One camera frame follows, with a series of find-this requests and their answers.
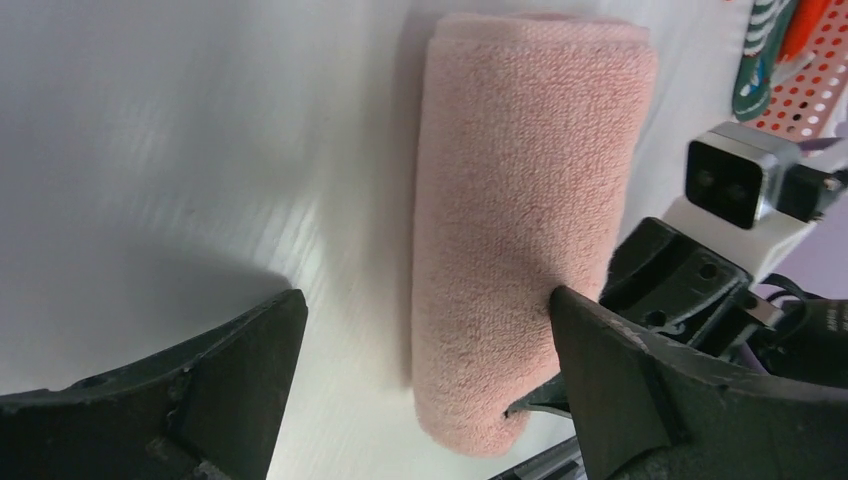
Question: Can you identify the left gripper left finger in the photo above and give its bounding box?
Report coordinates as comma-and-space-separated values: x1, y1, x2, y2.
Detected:
1, 289, 308, 479

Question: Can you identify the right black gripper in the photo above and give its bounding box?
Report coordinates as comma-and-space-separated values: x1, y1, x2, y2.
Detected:
600, 218, 847, 388

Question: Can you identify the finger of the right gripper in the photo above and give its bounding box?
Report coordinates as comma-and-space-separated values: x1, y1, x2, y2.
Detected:
505, 374, 571, 419

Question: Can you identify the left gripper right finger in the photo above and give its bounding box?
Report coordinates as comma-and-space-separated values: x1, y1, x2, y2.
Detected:
549, 286, 847, 479

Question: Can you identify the light pink towel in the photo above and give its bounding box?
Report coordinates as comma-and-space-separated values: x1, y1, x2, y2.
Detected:
411, 13, 658, 457

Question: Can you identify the pink plastic basket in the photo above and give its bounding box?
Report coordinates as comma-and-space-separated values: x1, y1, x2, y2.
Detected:
745, 1, 847, 141

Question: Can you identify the dark green striped towel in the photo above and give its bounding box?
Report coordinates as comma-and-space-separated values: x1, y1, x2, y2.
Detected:
731, 0, 798, 122

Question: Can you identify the orange towel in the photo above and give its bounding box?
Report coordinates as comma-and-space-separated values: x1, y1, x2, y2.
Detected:
777, 0, 831, 63

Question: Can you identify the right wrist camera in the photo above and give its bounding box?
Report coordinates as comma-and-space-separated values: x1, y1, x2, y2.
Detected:
684, 122, 847, 230

